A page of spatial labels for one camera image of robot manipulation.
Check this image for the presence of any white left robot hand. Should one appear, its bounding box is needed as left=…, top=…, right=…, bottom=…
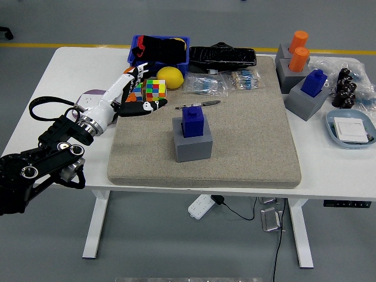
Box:
left=83, top=62, right=168, bottom=132

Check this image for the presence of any blue square seal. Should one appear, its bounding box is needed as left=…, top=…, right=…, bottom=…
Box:
left=301, top=69, right=328, bottom=98
left=181, top=105, right=206, bottom=138

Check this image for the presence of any grey seal holder block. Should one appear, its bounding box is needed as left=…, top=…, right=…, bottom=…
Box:
left=276, top=58, right=311, bottom=95
left=275, top=43, right=294, bottom=64
left=172, top=115, right=214, bottom=163
left=284, top=79, right=330, bottom=122

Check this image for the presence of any orange cylinder seal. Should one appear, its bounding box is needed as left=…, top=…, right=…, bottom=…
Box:
left=288, top=46, right=311, bottom=73
left=289, top=30, right=310, bottom=54

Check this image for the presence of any multicoloured puzzle cube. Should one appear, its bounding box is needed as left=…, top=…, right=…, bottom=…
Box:
left=126, top=83, right=145, bottom=103
left=142, top=78, right=167, bottom=103

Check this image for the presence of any yellow lemon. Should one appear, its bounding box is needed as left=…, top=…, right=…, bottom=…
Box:
left=156, top=66, right=185, bottom=90

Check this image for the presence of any black cloth with red trim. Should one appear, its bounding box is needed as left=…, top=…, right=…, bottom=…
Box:
left=131, top=35, right=188, bottom=64

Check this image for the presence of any blue plastic bin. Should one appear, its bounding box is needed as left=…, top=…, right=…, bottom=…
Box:
left=127, top=35, right=191, bottom=79

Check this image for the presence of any yellow item in bin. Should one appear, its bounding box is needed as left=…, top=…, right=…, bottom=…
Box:
left=172, top=37, right=188, bottom=51

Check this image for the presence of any slim metal hand tool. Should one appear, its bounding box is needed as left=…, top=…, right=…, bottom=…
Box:
left=174, top=100, right=221, bottom=111

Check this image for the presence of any bag of blue resistors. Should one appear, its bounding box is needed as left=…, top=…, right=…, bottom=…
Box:
left=182, top=72, right=229, bottom=98

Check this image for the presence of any white table leg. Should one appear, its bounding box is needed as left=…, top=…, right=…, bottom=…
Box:
left=82, top=190, right=111, bottom=259
left=287, top=199, right=314, bottom=268

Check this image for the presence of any bag of brown resistors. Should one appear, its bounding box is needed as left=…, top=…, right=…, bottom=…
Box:
left=228, top=70, right=265, bottom=91

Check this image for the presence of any white power strip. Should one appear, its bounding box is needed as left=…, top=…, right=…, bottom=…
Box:
left=187, top=194, right=214, bottom=220

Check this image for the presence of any grey-brown mat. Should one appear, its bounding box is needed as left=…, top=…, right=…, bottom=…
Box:
left=107, top=55, right=303, bottom=189

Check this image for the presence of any clear plastic bag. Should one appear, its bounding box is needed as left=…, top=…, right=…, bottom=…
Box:
left=308, top=56, right=364, bottom=86

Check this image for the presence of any light blue tray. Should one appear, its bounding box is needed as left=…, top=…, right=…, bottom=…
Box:
left=325, top=109, right=376, bottom=150

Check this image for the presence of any clear bag of blue parts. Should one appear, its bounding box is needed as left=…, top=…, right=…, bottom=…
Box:
left=352, top=66, right=376, bottom=112

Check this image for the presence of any black table control panel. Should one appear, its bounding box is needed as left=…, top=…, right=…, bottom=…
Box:
left=323, top=199, right=372, bottom=208

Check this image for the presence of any black plug with cord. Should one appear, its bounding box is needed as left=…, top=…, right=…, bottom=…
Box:
left=210, top=194, right=259, bottom=221

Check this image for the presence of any black floor cable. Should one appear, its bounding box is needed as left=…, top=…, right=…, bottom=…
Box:
left=272, top=199, right=287, bottom=282

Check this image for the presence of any white switch panel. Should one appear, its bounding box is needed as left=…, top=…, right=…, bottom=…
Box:
left=334, top=116, right=370, bottom=144

